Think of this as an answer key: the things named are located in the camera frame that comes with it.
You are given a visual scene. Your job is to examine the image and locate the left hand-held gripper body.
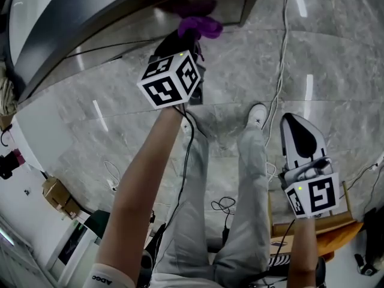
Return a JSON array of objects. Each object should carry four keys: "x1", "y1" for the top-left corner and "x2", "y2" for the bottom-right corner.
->
[{"x1": 136, "y1": 50, "x2": 208, "y2": 110}]

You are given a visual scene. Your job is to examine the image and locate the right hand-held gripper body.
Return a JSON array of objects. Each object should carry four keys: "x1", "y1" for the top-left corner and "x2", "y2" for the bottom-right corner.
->
[{"x1": 278, "y1": 157, "x2": 341, "y2": 219}]

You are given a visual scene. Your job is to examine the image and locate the purple cloth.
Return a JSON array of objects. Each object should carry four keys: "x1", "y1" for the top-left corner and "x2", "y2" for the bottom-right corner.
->
[{"x1": 178, "y1": 16, "x2": 224, "y2": 61}]

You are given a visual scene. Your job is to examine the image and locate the person's left forearm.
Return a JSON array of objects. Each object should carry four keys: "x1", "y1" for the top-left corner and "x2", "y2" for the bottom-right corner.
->
[{"x1": 95, "y1": 106, "x2": 188, "y2": 281}]

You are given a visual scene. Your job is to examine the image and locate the person's right forearm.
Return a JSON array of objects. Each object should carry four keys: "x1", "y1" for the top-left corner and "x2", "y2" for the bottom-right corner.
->
[{"x1": 286, "y1": 216, "x2": 320, "y2": 288}]

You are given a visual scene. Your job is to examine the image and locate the black and white striped cloth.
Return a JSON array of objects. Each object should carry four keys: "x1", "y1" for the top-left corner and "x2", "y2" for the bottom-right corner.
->
[{"x1": 268, "y1": 253, "x2": 292, "y2": 267}]

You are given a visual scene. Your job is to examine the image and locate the dark wooden sink cabinet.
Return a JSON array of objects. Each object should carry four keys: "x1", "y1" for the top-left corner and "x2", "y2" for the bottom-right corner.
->
[{"x1": 11, "y1": 0, "x2": 268, "y2": 101}]

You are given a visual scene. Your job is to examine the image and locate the beige towel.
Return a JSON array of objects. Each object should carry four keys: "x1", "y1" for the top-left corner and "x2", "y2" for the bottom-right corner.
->
[{"x1": 0, "y1": 76, "x2": 19, "y2": 116}]

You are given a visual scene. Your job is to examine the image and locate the person's right white shoe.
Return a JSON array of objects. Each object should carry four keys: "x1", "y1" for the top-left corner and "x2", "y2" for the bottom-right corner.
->
[{"x1": 245, "y1": 103, "x2": 269, "y2": 130}]

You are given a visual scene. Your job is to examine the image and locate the orange cushion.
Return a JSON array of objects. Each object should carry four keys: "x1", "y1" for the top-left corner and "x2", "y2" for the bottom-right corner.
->
[{"x1": 314, "y1": 220, "x2": 364, "y2": 257}]

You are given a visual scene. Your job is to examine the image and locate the person's grey trousers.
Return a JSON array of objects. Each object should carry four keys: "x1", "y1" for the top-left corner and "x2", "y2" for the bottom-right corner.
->
[{"x1": 151, "y1": 124, "x2": 271, "y2": 284}]

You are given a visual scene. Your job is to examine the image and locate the black round device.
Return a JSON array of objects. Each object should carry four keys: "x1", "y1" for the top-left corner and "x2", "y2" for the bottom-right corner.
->
[{"x1": 355, "y1": 253, "x2": 377, "y2": 277}]

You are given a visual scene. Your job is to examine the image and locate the white sink basin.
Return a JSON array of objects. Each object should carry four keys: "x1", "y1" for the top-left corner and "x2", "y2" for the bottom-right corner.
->
[{"x1": 8, "y1": 0, "x2": 65, "y2": 62}]

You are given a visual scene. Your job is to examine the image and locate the white boxy appliance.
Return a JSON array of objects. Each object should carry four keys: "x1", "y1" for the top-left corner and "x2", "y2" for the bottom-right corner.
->
[{"x1": 44, "y1": 210, "x2": 110, "y2": 284}]

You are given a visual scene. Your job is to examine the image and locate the person's white shirt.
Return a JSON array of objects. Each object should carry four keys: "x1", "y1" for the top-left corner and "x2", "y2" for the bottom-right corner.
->
[{"x1": 89, "y1": 262, "x2": 217, "y2": 288}]

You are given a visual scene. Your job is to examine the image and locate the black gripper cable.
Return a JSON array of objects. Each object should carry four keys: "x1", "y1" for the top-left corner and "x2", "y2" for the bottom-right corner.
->
[{"x1": 149, "y1": 105, "x2": 196, "y2": 251}]

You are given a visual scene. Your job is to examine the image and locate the long white power cable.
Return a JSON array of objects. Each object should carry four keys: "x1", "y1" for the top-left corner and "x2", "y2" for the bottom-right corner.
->
[{"x1": 263, "y1": 0, "x2": 289, "y2": 149}]

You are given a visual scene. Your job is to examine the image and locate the black adapter cable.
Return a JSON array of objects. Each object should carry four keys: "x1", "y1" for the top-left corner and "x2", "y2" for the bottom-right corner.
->
[{"x1": 211, "y1": 196, "x2": 236, "y2": 242}]

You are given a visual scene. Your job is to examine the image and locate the thin white plug cable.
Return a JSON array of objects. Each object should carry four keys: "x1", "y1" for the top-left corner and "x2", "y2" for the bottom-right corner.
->
[{"x1": 103, "y1": 160, "x2": 121, "y2": 192}]

